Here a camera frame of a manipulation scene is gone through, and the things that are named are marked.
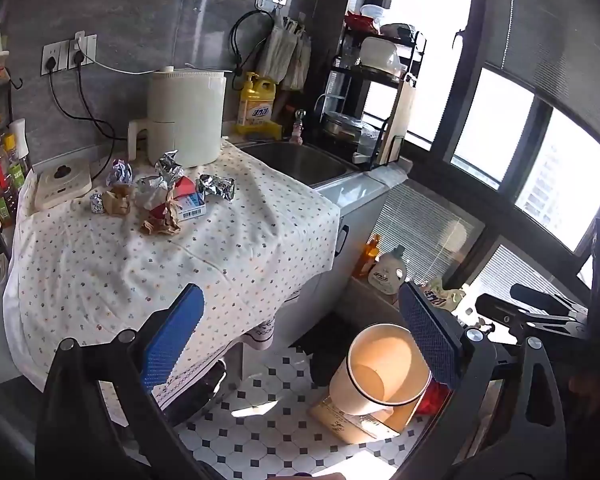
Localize white wall socket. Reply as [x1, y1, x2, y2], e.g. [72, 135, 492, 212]
[69, 34, 98, 69]
[41, 42, 71, 77]

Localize white cabinet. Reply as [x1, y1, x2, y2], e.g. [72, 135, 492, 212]
[274, 169, 412, 352]

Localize white cap bottle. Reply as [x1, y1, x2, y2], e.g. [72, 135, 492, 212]
[7, 118, 32, 173]

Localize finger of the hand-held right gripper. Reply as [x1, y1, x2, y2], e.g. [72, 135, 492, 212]
[510, 283, 588, 315]
[475, 294, 588, 337]

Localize large crumpled foil piece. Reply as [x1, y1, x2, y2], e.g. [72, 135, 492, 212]
[154, 151, 186, 184]

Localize white trash bin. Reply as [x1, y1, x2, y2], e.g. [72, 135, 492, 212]
[328, 323, 432, 417]

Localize pale cutting board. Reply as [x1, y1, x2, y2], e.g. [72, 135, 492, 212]
[382, 72, 417, 162]

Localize brown paper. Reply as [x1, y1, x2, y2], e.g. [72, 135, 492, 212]
[102, 186, 134, 216]
[140, 205, 182, 237]

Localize small pink bottle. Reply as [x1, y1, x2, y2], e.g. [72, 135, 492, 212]
[290, 109, 309, 147]

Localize steel sink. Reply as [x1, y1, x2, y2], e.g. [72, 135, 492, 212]
[237, 141, 359, 188]

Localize green label bottle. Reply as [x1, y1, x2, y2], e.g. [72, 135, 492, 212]
[2, 134, 27, 198]

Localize red packet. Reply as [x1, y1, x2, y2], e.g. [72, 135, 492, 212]
[172, 176, 202, 202]

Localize white power cable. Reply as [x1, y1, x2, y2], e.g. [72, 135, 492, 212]
[85, 55, 233, 76]

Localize steel pot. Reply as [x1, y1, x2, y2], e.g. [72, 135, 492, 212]
[322, 110, 367, 139]

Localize cardboard box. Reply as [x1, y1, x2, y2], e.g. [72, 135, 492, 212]
[307, 394, 417, 446]

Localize white blue medicine box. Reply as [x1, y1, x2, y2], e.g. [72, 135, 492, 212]
[177, 192, 207, 222]

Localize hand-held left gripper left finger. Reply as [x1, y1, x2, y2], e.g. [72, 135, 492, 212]
[35, 282, 231, 480]

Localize grey roller blind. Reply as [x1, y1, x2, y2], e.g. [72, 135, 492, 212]
[482, 0, 600, 147]

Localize floral white tablecloth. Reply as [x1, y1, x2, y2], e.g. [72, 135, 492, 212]
[2, 140, 342, 411]

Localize yellow green packet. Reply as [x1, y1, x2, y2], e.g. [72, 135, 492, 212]
[424, 280, 467, 312]

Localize white bowl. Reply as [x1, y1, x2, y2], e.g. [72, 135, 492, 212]
[359, 35, 402, 72]

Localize white detergent bottle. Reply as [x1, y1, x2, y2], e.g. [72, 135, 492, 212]
[373, 245, 407, 296]

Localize orange bottle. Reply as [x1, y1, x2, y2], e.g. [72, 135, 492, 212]
[358, 233, 382, 282]

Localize crumpled white paper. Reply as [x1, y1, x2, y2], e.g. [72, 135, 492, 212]
[106, 159, 134, 187]

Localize black looped cable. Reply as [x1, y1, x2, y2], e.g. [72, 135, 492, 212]
[229, 9, 277, 77]

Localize crumpled clear plastic wrapper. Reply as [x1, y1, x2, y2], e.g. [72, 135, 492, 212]
[136, 175, 171, 211]

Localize black dish rack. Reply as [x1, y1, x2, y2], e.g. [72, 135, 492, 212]
[320, 10, 428, 166]

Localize person's right hand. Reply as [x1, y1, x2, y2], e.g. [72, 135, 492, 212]
[569, 372, 600, 413]

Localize white air fryer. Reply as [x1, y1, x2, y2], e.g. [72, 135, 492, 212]
[127, 67, 228, 168]

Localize hanging grey plastic bags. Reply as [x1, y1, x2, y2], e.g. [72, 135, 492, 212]
[256, 14, 313, 92]

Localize red bag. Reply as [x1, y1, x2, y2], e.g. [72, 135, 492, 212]
[420, 379, 452, 415]

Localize white flat kitchen appliance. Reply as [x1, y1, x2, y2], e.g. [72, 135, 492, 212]
[33, 157, 94, 212]

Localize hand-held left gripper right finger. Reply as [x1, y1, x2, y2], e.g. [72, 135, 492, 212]
[397, 281, 568, 480]

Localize black power cable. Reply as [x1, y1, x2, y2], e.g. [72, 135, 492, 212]
[47, 62, 117, 181]

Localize white slatted window blind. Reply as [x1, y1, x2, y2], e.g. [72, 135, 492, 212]
[377, 180, 487, 283]

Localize yellow dish soap bottle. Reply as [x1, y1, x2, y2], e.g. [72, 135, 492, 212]
[236, 71, 277, 140]

